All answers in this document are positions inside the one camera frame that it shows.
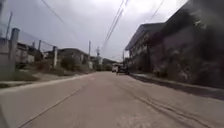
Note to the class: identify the vehicle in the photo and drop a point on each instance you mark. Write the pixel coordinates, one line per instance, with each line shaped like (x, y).
(120, 68)

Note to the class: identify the grey two-storey building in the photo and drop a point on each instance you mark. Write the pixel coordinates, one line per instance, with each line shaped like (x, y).
(140, 48)

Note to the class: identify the grey concrete road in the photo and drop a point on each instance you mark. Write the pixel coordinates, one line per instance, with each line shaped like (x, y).
(106, 100)

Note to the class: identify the low grey house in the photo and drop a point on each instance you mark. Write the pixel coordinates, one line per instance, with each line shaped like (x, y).
(71, 56)

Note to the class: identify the dark kerb strip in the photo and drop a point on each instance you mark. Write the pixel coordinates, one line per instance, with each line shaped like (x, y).
(176, 85)

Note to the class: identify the weedy roadside verge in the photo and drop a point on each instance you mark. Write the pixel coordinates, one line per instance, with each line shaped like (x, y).
(40, 75)

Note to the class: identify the dark overgrown building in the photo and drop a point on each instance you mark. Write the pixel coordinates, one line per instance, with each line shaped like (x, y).
(190, 43)

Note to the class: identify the thin utility pole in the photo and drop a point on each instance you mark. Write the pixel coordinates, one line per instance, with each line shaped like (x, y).
(8, 25)

